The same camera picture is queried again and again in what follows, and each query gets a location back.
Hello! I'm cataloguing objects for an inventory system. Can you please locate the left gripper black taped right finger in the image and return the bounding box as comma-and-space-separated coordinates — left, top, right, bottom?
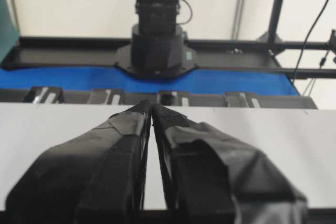
153, 104, 308, 223

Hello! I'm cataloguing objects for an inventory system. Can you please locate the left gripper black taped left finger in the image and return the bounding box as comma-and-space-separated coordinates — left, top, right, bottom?
5, 100, 152, 223

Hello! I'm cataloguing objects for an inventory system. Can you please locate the black dynamixel box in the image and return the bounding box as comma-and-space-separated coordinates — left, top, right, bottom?
224, 91, 261, 108
22, 86, 64, 104
87, 88, 125, 105
157, 90, 190, 106

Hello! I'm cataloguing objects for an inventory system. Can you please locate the white base sheet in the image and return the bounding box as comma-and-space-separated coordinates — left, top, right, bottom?
1, 103, 335, 208

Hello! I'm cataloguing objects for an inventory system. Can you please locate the black aluminium frame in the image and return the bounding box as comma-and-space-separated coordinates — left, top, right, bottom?
1, 0, 335, 80

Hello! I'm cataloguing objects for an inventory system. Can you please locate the black hanging cable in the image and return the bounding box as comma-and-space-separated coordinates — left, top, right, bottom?
292, 0, 336, 80

